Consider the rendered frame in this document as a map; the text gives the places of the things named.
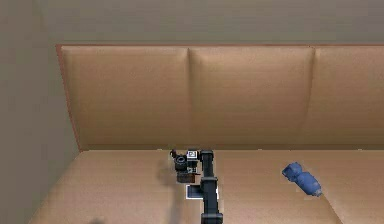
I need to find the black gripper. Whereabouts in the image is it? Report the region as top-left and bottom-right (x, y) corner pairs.
(169, 149), (197, 184)

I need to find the white-edged dark cellphone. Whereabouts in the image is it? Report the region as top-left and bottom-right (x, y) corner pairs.
(185, 184), (220, 201)

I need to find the brown leather sofa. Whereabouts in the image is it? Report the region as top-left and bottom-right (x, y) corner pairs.
(27, 43), (384, 224)

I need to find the blue bottle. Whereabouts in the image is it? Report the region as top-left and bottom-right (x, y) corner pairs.
(281, 161), (324, 198)

